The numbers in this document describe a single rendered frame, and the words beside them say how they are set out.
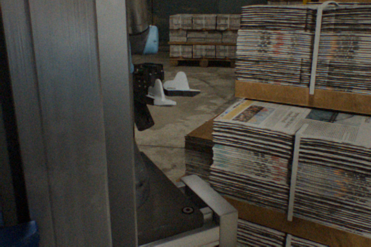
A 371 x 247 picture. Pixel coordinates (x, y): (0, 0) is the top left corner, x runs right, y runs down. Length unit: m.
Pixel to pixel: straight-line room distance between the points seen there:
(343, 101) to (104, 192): 0.76
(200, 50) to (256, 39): 5.13
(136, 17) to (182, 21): 5.15
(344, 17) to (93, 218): 0.76
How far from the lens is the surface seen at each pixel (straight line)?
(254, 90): 0.91
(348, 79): 0.86
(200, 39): 6.00
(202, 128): 1.40
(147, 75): 0.85
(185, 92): 0.88
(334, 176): 0.75
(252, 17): 0.91
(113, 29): 0.16
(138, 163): 0.48
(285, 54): 0.88
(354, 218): 0.78
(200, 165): 1.34
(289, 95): 0.89
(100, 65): 0.16
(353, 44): 0.86
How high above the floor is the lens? 1.08
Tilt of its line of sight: 16 degrees down
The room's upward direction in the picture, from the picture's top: straight up
